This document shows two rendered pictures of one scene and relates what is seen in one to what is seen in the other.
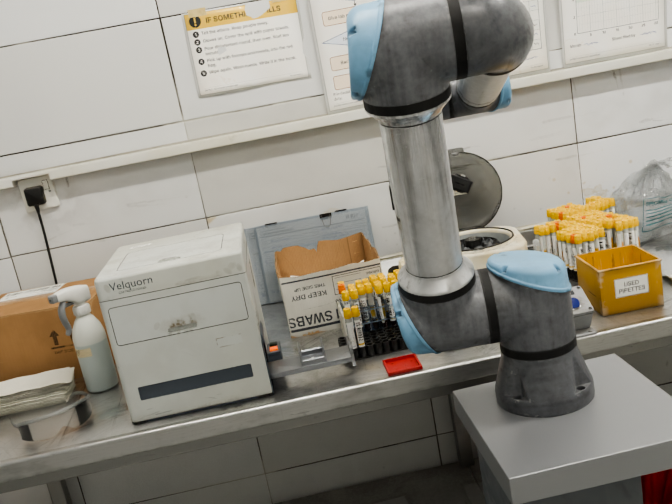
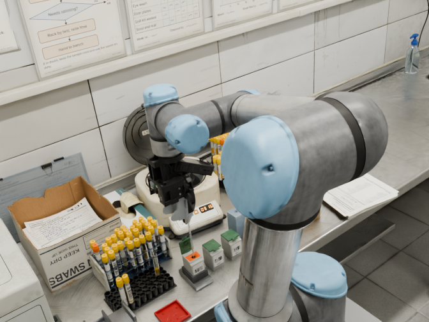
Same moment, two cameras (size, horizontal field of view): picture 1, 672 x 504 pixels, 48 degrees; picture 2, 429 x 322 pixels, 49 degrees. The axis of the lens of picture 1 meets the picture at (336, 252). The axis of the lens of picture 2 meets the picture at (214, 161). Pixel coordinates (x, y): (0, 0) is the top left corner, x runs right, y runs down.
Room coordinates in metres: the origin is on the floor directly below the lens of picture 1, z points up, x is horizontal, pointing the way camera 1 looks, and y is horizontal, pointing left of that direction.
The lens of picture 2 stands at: (0.59, 0.21, 1.79)
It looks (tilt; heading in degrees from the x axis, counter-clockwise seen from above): 30 degrees down; 330
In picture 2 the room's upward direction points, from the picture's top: 6 degrees counter-clockwise
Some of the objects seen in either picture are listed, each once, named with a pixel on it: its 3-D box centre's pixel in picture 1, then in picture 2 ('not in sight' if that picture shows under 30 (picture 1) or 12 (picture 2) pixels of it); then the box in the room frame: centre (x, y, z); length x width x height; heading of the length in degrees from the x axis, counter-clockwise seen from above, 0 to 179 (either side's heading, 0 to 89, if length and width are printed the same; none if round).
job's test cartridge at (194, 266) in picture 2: not in sight; (193, 264); (1.47, -0.20, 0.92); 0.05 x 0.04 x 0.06; 3
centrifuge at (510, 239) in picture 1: (476, 263); (180, 193); (1.78, -0.34, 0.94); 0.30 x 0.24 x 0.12; 175
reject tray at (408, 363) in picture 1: (402, 364); (172, 314); (1.39, -0.09, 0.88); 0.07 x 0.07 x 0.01; 4
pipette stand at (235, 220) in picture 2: not in sight; (244, 220); (1.54, -0.42, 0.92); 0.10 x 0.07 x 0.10; 96
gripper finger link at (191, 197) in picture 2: not in sight; (186, 195); (1.44, -0.20, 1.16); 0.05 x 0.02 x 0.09; 3
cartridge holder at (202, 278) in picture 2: not in sight; (195, 272); (1.47, -0.20, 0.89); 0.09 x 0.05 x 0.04; 3
